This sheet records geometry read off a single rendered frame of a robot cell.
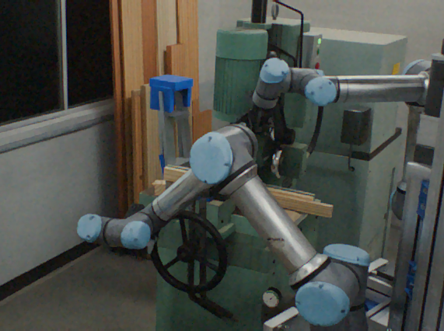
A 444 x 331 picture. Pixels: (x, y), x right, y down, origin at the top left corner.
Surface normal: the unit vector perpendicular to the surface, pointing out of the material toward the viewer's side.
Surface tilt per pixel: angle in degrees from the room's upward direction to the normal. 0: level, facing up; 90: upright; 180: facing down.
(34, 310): 0
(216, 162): 85
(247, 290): 90
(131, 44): 87
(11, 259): 90
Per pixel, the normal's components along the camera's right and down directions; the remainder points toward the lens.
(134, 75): 0.87, 0.14
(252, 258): -0.43, 0.25
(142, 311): 0.04, -0.95
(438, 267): -0.69, 0.18
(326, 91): 0.18, 0.30
